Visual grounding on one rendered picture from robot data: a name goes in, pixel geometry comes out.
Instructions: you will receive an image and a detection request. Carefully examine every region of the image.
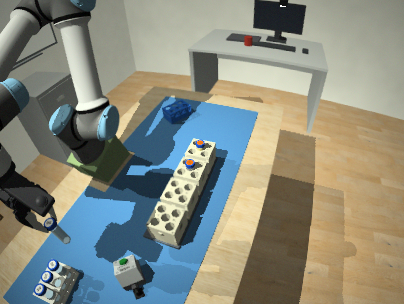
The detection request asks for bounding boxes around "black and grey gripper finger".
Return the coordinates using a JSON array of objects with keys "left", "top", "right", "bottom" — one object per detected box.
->
[
  {"left": 36, "top": 184, "right": 57, "bottom": 222},
  {"left": 13, "top": 209, "right": 49, "bottom": 233}
]

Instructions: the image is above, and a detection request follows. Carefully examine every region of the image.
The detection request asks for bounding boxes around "blue tube cap with white dot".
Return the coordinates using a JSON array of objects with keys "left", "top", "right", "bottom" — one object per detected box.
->
[{"left": 47, "top": 259, "right": 72, "bottom": 279}]

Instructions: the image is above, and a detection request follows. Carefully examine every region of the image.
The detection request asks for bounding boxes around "blue tube rack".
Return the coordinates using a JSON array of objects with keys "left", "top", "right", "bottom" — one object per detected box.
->
[{"left": 163, "top": 99, "right": 192, "bottom": 124}]

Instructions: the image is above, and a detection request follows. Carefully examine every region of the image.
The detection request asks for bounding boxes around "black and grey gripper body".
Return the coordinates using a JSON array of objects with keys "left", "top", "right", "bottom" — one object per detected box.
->
[{"left": 0, "top": 161, "right": 31, "bottom": 214}]

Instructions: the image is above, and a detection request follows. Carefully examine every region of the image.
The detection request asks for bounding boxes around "sample tube with blue cap and pink liquid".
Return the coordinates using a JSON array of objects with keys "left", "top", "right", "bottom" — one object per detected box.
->
[{"left": 185, "top": 159, "right": 195, "bottom": 171}]

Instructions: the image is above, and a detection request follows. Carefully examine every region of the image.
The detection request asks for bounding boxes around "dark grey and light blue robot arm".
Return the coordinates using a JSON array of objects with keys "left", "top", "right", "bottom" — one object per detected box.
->
[{"left": 0, "top": 0, "right": 119, "bottom": 217}]

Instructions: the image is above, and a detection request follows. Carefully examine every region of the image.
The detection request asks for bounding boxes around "white tube rack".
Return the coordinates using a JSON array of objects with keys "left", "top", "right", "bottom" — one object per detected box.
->
[{"left": 34, "top": 262, "right": 79, "bottom": 304}]

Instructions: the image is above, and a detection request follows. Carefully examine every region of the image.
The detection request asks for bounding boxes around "50 ml tube with dark blue cap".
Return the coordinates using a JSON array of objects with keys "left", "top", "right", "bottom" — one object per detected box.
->
[{"left": 44, "top": 217, "right": 71, "bottom": 244}]

